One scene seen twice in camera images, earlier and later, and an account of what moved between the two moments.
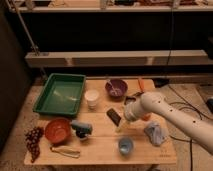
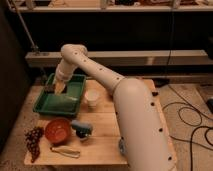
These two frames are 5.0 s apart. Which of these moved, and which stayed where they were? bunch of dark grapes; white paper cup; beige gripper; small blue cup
Moved: beige gripper
Stayed: small blue cup; white paper cup; bunch of dark grapes
